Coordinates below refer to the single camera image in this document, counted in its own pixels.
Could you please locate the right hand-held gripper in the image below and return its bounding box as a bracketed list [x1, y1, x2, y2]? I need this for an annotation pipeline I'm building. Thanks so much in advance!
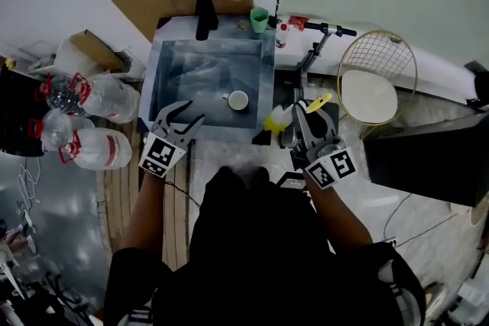
[290, 102, 358, 190]

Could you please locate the brown cardboard sheet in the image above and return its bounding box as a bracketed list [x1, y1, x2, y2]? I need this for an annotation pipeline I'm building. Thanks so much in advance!
[106, 0, 255, 43]

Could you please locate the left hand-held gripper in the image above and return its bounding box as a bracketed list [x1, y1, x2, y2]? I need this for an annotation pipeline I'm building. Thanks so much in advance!
[138, 99, 206, 179]

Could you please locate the black floor cable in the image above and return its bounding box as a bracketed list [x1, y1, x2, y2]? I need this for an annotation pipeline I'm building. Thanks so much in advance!
[396, 212, 459, 247]
[382, 192, 413, 240]

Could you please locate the yellow dish brush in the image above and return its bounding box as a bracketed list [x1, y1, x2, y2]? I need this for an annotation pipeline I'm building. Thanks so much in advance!
[262, 93, 333, 135]

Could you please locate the black flat device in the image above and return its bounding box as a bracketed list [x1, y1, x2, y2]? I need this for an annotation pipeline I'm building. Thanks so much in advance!
[274, 171, 307, 191]

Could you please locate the red packet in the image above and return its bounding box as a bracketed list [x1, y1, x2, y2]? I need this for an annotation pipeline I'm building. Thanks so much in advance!
[288, 15, 309, 32]

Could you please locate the white cup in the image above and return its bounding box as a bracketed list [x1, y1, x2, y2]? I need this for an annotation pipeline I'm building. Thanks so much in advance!
[222, 89, 251, 111]

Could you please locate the black cabinet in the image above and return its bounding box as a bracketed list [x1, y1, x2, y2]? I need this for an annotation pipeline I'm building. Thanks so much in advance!
[361, 111, 489, 208]

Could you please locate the wooden slat platform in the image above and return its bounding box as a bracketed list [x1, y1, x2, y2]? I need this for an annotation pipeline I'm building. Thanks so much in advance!
[95, 118, 196, 272]

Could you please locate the white round basket table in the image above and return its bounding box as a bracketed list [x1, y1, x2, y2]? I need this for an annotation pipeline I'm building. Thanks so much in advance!
[468, 194, 489, 228]

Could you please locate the clear crumpled water bottle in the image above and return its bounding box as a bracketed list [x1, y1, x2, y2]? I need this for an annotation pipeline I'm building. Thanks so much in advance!
[36, 73, 89, 116]

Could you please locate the person's right forearm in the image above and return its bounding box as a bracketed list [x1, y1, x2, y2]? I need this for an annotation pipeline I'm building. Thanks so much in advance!
[305, 173, 374, 253]

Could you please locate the person's left forearm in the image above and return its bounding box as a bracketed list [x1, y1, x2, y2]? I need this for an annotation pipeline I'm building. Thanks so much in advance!
[121, 167, 169, 253]

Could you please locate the black faucet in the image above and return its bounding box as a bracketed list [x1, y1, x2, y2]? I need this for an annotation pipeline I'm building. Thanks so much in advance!
[194, 0, 219, 42]

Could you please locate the person's black shoe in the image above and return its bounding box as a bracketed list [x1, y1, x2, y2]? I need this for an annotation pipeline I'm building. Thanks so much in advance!
[254, 166, 271, 186]
[214, 166, 248, 190]

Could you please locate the person's black clothing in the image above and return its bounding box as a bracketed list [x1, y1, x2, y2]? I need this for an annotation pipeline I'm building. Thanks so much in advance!
[102, 166, 427, 326]

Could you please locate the black standing fan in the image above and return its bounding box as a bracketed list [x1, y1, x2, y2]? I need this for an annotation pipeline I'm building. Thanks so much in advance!
[464, 60, 489, 111]

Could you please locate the thin white cable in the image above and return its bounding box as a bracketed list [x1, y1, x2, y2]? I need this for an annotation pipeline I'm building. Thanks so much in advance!
[17, 156, 43, 204]

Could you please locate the brown cardboard box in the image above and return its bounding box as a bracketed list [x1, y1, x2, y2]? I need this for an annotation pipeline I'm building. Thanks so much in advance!
[70, 29, 128, 73]

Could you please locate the person's left black shoe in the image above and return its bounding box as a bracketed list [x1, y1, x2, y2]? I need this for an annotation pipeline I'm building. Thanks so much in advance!
[214, 166, 248, 190]

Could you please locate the small red-capped white bottle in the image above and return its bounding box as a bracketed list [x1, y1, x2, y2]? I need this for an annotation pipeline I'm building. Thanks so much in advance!
[274, 21, 288, 50]

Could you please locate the gold wire chair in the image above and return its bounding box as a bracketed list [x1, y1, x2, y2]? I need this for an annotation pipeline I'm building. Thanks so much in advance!
[336, 29, 418, 127]

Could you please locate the green plastic tumbler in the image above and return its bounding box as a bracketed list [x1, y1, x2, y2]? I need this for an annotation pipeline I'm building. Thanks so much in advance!
[250, 6, 270, 34]

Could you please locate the silver scooter suitcase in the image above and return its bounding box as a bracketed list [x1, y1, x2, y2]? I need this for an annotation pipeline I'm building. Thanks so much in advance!
[277, 21, 357, 150]

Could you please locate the person's right black shoe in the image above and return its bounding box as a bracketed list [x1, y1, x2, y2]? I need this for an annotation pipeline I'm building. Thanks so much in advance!
[254, 166, 271, 186]

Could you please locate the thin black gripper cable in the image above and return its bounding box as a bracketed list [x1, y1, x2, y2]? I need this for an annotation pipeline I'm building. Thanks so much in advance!
[164, 181, 202, 209]

